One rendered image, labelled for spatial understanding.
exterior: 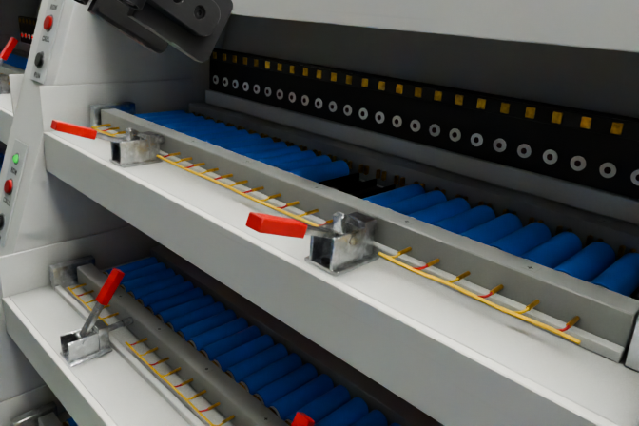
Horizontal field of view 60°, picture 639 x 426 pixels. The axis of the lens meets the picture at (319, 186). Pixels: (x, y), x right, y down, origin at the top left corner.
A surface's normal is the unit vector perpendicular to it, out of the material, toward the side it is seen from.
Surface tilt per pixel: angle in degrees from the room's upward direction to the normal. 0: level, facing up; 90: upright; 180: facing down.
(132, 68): 90
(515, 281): 108
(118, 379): 18
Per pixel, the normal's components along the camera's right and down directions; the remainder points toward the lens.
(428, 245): -0.70, 0.18
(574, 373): 0.07, -0.95
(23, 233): 0.71, 0.26
